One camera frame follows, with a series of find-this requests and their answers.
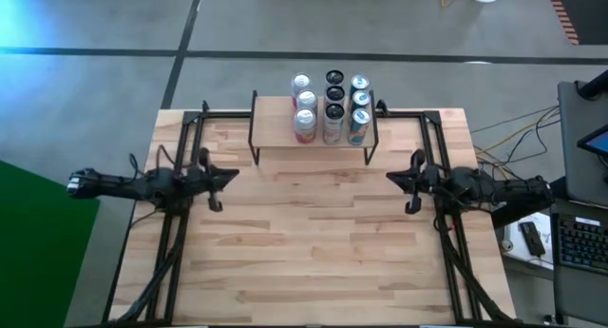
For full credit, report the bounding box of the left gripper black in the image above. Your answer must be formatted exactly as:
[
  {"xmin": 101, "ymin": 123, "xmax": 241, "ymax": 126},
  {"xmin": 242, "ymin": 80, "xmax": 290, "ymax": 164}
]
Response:
[{"xmin": 182, "ymin": 146, "xmax": 240, "ymax": 213}]

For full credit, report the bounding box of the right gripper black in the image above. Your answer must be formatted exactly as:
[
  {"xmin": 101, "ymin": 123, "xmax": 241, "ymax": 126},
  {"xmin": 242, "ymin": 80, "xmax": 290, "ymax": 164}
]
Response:
[{"xmin": 386, "ymin": 148, "xmax": 450, "ymax": 216}]

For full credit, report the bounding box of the silver can with blue tab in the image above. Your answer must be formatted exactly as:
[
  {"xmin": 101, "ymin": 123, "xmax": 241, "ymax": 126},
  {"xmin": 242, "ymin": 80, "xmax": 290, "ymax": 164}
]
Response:
[
  {"xmin": 350, "ymin": 89, "xmax": 372, "ymax": 111},
  {"xmin": 346, "ymin": 107, "xmax": 372, "ymax": 146},
  {"xmin": 349, "ymin": 73, "xmax": 371, "ymax": 94}
]

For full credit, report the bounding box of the pink and white beverage can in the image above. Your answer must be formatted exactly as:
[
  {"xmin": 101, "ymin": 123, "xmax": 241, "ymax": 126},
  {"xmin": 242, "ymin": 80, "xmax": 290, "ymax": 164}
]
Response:
[
  {"xmin": 294, "ymin": 106, "xmax": 318, "ymax": 145},
  {"xmin": 290, "ymin": 71, "xmax": 313, "ymax": 109},
  {"xmin": 296, "ymin": 88, "xmax": 319, "ymax": 111}
]

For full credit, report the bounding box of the wooden shelf with black legs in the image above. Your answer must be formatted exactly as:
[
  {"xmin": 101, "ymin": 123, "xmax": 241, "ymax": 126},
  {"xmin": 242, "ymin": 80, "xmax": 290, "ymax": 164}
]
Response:
[{"xmin": 247, "ymin": 89, "xmax": 380, "ymax": 166}]

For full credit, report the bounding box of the black diagonal stand beam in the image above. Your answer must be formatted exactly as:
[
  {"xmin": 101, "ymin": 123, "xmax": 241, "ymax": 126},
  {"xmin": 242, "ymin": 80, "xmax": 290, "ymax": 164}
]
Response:
[{"xmin": 491, "ymin": 199, "xmax": 557, "ymax": 227}]

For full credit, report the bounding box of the white paper sheet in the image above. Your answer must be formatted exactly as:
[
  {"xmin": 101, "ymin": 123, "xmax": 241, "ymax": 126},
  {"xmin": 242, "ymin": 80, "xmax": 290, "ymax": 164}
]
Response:
[{"xmin": 502, "ymin": 211, "xmax": 556, "ymax": 271}]

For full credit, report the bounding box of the black phone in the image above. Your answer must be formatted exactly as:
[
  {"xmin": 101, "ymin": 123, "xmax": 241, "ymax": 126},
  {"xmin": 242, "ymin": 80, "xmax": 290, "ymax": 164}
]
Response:
[{"xmin": 518, "ymin": 221, "xmax": 546, "ymax": 258}]

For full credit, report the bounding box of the grey side table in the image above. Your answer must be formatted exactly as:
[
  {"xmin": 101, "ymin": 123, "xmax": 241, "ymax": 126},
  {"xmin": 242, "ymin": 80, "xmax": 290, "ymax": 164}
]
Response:
[{"xmin": 558, "ymin": 80, "xmax": 608, "ymax": 208}]

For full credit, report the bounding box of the keyboard at right edge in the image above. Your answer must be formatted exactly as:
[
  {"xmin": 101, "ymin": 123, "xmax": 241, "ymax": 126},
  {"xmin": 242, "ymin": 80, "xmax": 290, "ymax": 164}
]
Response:
[{"xmin": 548, "ymin": 198, "xmax": 608, "ymax": 327}]

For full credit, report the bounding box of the green floor mat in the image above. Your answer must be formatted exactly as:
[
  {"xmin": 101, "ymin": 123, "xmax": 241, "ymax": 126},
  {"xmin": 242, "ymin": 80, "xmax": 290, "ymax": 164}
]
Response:
[{"xmin": 0, "ymin": 159, "xmax": 102, "ymax": 328}]

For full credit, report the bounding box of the tablet with blue screen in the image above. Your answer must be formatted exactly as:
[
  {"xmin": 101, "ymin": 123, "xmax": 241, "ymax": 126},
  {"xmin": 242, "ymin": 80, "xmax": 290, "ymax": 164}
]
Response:
[{"xmin": 577, "ymin": 125, "xmax": 608, "ymax": 158}]

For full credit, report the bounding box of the black pole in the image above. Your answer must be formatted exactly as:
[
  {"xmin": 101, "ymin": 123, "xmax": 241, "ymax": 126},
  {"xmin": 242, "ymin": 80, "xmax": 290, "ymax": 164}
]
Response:
[{"xmin": 576, "ymin": 69, "xmax": 608, "ymax": 101}]

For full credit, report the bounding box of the black floor mat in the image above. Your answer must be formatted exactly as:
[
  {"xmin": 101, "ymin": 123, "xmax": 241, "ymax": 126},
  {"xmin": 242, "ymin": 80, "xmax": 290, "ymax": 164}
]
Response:
[{"xmin": 553, "ymin": 0, "xmax": 608, "ymax": 47}]

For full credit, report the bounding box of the black aluminium rig frame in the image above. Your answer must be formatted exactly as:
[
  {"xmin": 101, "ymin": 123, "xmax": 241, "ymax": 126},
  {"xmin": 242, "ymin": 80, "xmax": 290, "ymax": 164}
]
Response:
[{"xmin": 102, "ymin": 99, "xmax": 519, "ymax": 327}]

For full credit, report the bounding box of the yellow table cable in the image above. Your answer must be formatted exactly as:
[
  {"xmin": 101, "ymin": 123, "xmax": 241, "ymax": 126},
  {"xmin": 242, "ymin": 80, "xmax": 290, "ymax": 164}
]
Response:
[{"xmin": 474, "ymin": 120, "xmax": 561, "ymax": 156}]

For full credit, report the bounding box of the black table cable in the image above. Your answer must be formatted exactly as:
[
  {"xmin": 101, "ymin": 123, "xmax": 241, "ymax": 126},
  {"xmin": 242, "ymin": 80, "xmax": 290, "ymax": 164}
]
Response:
[{"xmin": 468, "ymin": 105, "xmax": 561, "ymax": 135}]

